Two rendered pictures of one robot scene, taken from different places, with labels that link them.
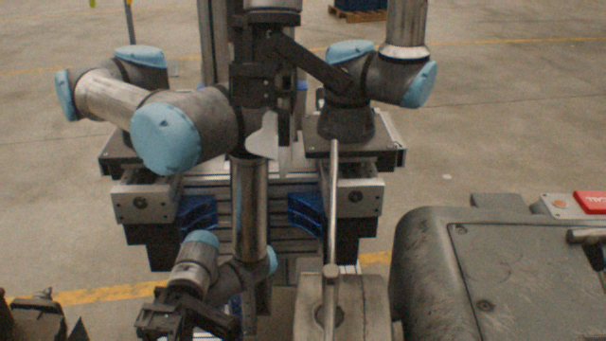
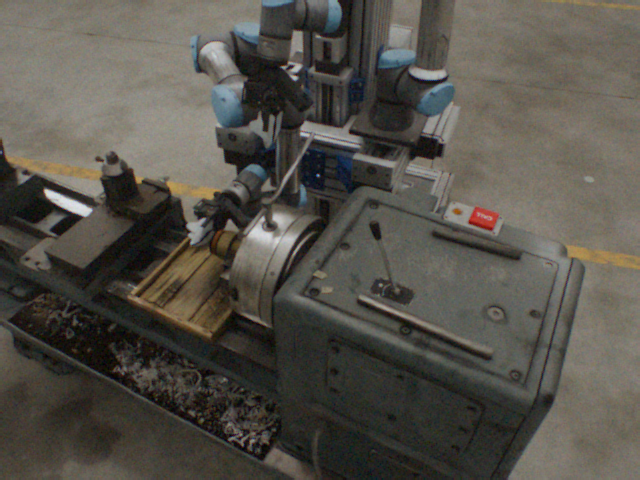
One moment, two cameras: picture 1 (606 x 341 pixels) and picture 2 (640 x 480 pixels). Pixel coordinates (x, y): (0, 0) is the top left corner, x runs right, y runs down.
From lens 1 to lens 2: 0.79 m
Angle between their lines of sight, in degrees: 23
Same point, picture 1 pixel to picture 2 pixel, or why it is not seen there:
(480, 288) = (351, 238)
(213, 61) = (311, 41)
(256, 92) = (255, 99)
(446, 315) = (322, 244)
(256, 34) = (261, 66)
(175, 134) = (228, 107)
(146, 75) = (251, 49)
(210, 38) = not seen: hidden behind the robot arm
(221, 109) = not seen: hidden behind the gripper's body
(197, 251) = (246, 177)
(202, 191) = not seen: hidden behind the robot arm
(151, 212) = (238, 145)
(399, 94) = (414, 103)
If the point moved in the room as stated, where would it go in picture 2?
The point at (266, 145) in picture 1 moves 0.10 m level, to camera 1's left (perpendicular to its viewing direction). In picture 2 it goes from (258, 128) to (222, 118)
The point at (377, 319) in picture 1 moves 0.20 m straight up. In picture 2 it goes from (290, 235) to (288, 167)
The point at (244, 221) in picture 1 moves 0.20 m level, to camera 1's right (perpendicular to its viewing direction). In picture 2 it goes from (280, 166) to (341, 184)
